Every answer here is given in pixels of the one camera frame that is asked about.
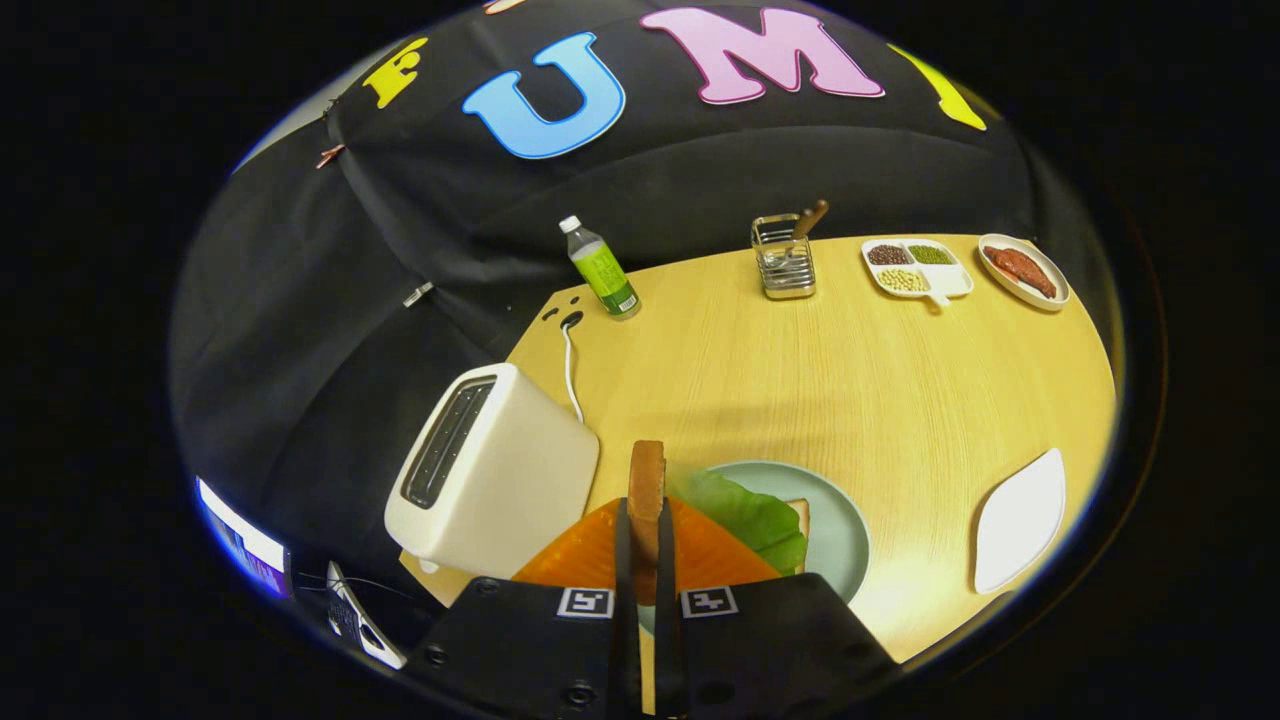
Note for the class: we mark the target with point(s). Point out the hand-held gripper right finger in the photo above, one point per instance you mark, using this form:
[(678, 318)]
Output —
[(668, 630)]

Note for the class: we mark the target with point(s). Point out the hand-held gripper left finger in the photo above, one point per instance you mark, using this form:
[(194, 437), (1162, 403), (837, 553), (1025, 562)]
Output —
[(625, 620)]

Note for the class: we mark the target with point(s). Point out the toasted bread slice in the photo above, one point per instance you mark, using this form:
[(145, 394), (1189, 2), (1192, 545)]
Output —
[(646, 500)]

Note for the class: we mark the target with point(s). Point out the green lettuce leaf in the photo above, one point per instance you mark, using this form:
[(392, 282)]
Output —
[(750, 515)]

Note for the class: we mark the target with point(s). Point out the white bread slice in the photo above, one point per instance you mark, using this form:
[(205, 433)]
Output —
[(802, 515)]

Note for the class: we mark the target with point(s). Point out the white toaster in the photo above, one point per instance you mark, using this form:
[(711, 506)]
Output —
[(500, 480)]

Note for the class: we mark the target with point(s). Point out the pale green round plate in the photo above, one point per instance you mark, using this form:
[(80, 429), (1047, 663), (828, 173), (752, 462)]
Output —
[(840, 530)]

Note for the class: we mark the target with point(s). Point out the white plastic device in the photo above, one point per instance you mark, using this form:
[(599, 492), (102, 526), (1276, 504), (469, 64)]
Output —
[(375, 640)]

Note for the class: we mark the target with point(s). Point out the green label plastic bottle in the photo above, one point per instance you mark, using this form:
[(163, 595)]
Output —
[(603, 272)]

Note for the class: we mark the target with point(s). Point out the white leaf-shaped plate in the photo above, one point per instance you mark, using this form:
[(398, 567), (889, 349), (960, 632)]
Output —
[(1020, 520)]

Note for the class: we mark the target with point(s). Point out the silver clip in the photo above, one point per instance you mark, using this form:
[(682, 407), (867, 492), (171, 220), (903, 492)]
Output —
[(418, 294)]

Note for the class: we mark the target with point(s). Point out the lit computer monitor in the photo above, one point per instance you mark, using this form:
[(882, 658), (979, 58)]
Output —
[(240, 535)]

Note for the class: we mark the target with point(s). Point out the white divided bean dish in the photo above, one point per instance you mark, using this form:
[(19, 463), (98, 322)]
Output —
[(950, 275)]

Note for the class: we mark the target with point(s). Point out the black backdrop cloth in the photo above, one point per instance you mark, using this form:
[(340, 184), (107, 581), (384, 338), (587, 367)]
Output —
[(300, 300)]

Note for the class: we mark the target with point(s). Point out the red meat slices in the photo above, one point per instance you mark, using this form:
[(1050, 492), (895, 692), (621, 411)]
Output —
[(1020, 268)]

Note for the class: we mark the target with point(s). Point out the white round plate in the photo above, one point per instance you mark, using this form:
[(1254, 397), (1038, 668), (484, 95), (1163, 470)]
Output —
[(1040, 250)]

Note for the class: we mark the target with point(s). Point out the pink clip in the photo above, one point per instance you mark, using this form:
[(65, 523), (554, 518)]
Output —
[(330, 155)]

